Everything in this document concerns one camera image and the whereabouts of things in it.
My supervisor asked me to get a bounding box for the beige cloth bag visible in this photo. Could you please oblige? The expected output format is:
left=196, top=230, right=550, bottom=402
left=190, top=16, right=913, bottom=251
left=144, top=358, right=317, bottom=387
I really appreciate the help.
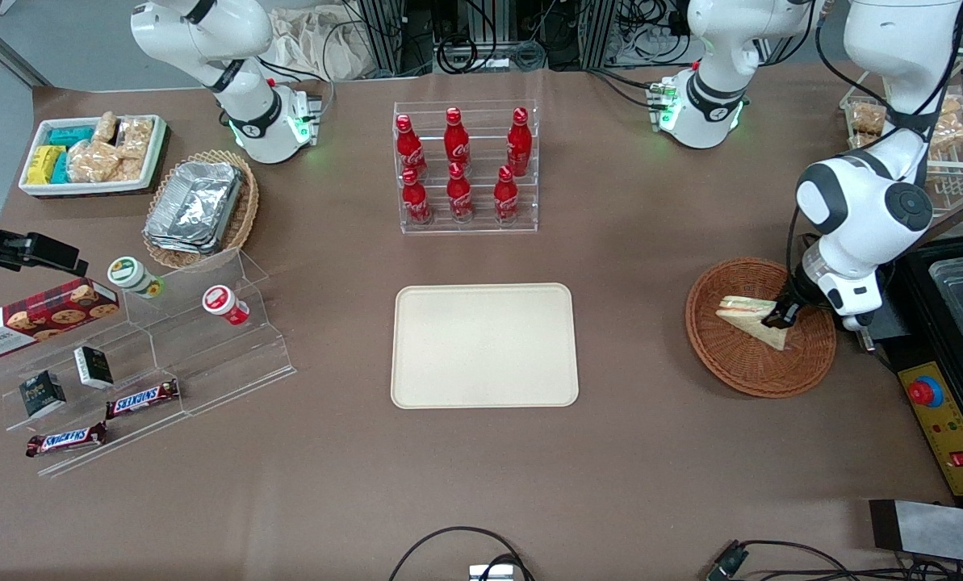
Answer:
left=267, top=6, right=387, bottom=82

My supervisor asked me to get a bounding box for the yellow snack pack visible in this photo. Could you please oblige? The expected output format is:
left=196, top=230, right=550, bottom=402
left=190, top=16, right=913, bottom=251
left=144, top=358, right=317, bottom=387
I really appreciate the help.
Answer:
left=27, top=145, right=66, bottom=186

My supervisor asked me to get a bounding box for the small black box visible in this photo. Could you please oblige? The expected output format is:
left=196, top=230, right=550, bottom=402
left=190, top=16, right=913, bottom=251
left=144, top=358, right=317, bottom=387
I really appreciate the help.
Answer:
left=19, top=370, right=68, bottom=419
left=73, top=345, right=115, bottom=391

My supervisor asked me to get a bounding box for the black looped cable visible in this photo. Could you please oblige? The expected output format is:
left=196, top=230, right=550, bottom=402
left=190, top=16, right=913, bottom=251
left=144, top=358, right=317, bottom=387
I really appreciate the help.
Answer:
left=388, top=526, right=535, bottom=581

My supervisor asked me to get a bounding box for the wrapped bread pack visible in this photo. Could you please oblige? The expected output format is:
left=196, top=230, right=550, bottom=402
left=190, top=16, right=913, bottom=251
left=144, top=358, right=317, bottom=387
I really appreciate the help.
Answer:
left=850, top=103, right=889, bottom=136
left=931, top=97, right=963, bottom=154

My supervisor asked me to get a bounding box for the clear acrylic stepped display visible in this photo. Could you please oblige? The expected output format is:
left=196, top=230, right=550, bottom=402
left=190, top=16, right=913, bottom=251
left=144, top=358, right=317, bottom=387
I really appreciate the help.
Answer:
left=0, top=249, right=296, bottom=479

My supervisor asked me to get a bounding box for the red emergency stop button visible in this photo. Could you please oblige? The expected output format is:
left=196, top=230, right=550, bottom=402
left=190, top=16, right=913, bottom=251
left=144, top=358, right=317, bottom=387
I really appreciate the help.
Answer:
left=908, top=374, right=944, bottom=410

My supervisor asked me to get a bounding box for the black machine yellow panel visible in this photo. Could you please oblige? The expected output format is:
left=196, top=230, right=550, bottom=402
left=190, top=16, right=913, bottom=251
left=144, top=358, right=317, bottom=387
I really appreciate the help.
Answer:
left=869, top=234, right=963, bottom=510

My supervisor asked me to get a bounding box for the oval light wicker basket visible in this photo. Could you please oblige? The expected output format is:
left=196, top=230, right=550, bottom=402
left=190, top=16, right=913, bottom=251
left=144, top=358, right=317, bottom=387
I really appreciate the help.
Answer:
left=142, top=149, right=260, bottom=270

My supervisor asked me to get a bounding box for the green lidded yogurt cup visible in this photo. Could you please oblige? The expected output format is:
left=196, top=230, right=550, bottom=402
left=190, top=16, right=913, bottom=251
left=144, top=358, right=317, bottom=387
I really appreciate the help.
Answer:
left=107, top=257, right=165, bottom=300

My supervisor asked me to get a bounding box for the aluminium foil container stack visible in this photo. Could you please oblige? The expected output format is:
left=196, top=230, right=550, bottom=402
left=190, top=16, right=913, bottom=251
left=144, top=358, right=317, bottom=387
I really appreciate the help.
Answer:
left=144, top=161, right=245, bottom=256

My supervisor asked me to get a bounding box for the white rectangular snack bin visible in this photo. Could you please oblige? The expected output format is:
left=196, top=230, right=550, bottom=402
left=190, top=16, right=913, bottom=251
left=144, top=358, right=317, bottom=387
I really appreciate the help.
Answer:
left=19, top=115, right=169, bottom=199

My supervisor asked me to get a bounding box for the black cable with plug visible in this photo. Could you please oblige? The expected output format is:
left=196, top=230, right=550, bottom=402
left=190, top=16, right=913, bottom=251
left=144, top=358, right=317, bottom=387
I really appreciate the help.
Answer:
left=706, top=539, right=963, bottom=581

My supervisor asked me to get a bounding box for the black arm base cable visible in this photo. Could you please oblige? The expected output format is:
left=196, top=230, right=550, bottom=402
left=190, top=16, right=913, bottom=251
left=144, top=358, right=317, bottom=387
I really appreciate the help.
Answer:
left=257, top=55, right=337, bottom=123
left=588, top=68, right=669, bottom=111

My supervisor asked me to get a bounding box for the aluminium profile frame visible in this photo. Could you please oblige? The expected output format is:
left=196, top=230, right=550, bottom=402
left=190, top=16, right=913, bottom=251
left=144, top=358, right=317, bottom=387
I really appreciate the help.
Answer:
left=356, top=0, right=621, bottom=75

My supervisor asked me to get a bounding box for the grey sheet black edge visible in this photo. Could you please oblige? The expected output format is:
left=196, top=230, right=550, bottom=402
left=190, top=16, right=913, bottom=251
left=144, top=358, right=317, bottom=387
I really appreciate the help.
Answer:
left=869, top=499, right=963, bottom=566

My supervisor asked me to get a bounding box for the red cola bottle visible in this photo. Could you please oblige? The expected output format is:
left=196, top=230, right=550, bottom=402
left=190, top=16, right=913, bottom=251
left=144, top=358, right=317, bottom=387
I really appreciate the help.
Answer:
left=395, top=114, right=429, bottom=180
left=506, top=107, right=534, bottom=178
left=400, top=167, right=433, bottom=227
left=444, top=107, right=471, bottom=171
left=493, top=165, right=521, bottom=224
left=446, top=162, right=475, bottom=224

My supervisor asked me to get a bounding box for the round brown wicker basket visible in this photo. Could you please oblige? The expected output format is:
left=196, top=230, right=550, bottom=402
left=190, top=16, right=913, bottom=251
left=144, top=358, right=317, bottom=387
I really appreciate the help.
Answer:
left=685, top=257, right=837, bottom=399

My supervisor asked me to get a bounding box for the red tartan cookie box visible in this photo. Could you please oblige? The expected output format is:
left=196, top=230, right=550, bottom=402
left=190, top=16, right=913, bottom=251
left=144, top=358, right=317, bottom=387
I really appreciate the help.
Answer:
left=0, top=278, right=120, bottom=361

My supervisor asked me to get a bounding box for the triangular sandwich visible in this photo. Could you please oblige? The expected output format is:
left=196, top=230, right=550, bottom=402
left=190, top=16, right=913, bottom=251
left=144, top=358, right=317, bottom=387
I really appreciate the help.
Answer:
left=716, top=296, right=791, bottom=352

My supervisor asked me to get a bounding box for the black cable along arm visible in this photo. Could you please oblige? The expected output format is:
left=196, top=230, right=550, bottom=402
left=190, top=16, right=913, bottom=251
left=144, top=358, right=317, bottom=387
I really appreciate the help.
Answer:
left=785, top=0, right=963, bottom=304

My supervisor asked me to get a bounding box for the beige plastic tray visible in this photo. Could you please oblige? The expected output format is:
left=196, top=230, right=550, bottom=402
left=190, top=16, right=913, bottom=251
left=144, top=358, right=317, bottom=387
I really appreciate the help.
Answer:
left=391, top=282, right=580, bottom=409

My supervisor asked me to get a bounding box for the brown Snickers bar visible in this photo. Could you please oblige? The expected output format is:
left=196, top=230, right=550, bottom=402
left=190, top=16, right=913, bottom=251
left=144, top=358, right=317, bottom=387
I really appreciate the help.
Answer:
left=106, top=378, right=181, bottom=420
left=26, top=421, right=109, bottom=459

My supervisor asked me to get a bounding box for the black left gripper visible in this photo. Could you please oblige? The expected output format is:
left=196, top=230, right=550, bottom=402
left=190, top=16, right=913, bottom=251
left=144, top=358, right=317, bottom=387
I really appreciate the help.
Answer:
left=761, top=268, right=818, bottom=329

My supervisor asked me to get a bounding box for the clear acrylic bottle rack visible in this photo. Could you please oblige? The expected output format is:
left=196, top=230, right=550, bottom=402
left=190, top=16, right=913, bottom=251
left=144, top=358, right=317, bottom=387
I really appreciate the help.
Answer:
left=392, top=100, right=540, bottom=235

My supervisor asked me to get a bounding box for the red lidded yogurt cup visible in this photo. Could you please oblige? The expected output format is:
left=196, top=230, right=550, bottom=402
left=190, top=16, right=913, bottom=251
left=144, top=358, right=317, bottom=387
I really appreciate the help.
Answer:
left=202, top=285, right=251, bottom=327

